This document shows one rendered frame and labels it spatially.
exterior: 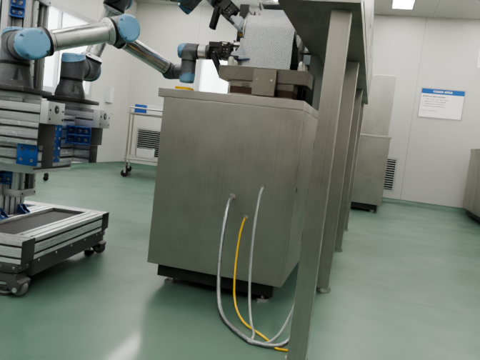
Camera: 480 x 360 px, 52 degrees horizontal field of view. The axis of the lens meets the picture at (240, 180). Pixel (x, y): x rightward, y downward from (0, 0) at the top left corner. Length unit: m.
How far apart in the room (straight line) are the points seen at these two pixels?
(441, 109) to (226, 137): 6.05
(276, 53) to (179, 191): 0.79
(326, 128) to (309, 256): 0.41
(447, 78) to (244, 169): 6.14
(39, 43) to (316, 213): 1.23
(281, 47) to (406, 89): 5.66
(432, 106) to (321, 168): 6.44
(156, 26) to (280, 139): 6.96
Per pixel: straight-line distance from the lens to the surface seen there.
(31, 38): 2.09
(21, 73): 2.21
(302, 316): 1.65
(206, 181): 2.18
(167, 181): 2.25
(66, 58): 2.66
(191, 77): 2.48
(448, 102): 7.98
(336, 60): 1.58
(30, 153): 2.19
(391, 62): 8.00
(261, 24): 2.45
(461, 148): 7.98
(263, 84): 2.17
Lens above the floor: 0.72
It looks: 5 degrees down
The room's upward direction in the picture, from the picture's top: 7 degrees clockwise
